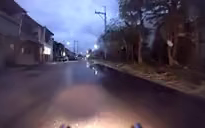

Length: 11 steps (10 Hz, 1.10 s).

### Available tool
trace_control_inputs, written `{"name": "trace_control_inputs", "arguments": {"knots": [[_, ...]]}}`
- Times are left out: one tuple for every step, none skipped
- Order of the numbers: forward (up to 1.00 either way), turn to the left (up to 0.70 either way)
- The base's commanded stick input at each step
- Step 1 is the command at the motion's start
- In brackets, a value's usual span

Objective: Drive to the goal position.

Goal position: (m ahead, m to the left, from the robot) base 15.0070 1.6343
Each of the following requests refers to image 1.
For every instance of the utility pole with crossarm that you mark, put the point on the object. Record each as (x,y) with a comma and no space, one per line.
(105,20)

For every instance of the robot's own part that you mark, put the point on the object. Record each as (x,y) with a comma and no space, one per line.
(136,125)
(64,126)

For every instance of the row of buildings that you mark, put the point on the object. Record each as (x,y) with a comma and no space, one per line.
(20,40)

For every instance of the dark wet asphalt road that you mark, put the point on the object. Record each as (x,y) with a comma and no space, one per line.
(90,80)

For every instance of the pale dirt verge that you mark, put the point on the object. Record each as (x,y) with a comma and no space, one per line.
(163,75)

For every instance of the distant utility pole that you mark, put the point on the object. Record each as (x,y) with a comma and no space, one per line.
(75,46)

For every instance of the row of trees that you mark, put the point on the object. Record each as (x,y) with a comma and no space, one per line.
(156,33)

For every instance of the parked vehicle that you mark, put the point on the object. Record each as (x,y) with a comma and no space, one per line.
(63,58)

